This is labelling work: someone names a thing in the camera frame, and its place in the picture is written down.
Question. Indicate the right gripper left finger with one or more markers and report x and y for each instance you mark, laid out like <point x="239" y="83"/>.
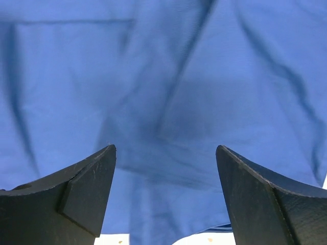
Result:
<point x="66" y="207"/>

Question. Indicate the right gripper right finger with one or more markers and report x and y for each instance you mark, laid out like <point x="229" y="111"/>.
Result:
<point x="265" y="207"/>

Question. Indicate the blue surgical cloth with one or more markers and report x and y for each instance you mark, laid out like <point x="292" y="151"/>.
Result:
<point x="166" y="82"/>

